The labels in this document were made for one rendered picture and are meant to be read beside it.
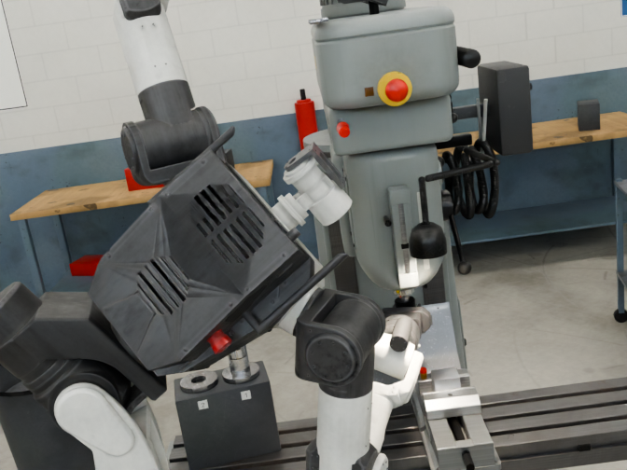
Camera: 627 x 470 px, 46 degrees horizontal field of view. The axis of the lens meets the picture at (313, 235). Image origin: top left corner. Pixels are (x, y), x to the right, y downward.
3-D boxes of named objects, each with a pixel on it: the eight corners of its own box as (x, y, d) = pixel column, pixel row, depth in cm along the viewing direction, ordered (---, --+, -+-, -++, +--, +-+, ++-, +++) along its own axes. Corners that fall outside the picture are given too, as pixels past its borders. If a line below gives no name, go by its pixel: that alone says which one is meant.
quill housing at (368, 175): (456, 287, 158) (443, 140, 149) (361, 299, 159) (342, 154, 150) (439, 259, 177) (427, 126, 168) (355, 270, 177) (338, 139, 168)
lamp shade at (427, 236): (422, 261, 140) (419, 230, 139) (403, 253, 147) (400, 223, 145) (454, 253, 143) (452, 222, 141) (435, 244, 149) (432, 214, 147)
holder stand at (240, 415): (282, 450, 177) (269, 376, 171) (189, 473, 173) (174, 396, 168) (273, 425, 188) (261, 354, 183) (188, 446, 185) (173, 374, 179)
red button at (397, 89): (410, 101, 129) (408, 77, 128) (387, 103, 129) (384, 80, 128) (407, 99, 132) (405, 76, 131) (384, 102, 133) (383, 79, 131)
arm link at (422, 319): (430, 298, 164) (424, 320, 153) (434, 338, 167) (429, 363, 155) (374, 300, 167) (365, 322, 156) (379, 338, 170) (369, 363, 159)
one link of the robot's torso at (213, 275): (164, 436, 102) (357, 265, 102) (21, 255, 108) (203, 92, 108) (220, 414, 131) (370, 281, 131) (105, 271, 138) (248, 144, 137)
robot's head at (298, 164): (309, 215, 124) (344, 190, 122) (275, 178, 121) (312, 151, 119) (311, 200, 130) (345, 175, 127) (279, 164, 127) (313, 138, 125)
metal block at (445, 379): (462, 400, 173) (459, 377, 172) (436, 403, 174) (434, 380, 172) (457, 389, 178) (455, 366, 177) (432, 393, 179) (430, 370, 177)
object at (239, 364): (235, 377, 173) (231, 353, 171) (227, 370, 177) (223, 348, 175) (253, 370, 175) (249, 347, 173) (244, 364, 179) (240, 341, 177)
